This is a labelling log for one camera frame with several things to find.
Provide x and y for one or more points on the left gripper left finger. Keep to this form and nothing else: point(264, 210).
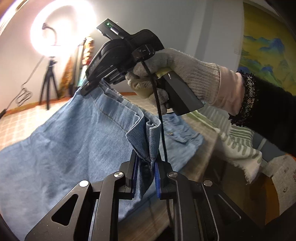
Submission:
point(89, 211)

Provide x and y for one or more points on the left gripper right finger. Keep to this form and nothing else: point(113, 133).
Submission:
point(202, 211)

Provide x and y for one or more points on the light blue denim pants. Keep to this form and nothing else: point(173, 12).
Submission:
point(87, 139)

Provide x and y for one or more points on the right forearm black sleeve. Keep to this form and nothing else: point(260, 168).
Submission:
point(269, 111)

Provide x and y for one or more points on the right gloved hand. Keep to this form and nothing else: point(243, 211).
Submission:
point(214, 84)

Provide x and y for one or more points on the beige plaid bed blanket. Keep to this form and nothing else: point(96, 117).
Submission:
point(149, 219)

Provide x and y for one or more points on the green white leaf throw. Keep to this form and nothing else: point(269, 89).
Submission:
point(234, 142)

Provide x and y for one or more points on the orange patterned bed sheet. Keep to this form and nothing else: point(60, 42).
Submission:
point(46, 104)

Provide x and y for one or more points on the glowing ring light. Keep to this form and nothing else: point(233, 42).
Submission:
point(61, 26)

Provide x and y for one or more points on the black ring light tripod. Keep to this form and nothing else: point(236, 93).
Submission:
point(48, 78)

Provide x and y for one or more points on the landscape painting on wall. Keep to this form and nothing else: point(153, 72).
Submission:
point(268, 49)

